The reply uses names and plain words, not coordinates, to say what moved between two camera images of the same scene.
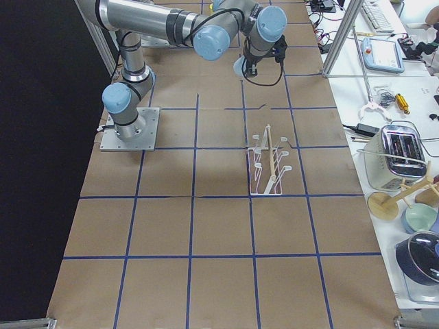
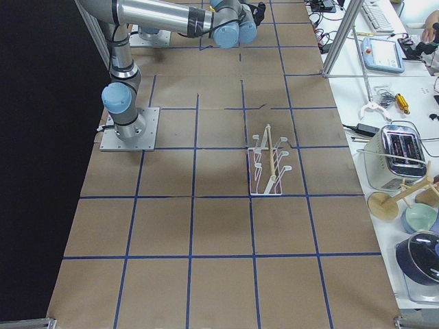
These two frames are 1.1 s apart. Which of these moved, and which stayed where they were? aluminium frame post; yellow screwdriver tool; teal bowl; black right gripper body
Moved: black right gripper body
Stayed: teal bowl; aluminium frame post; yellow screwdriver tool
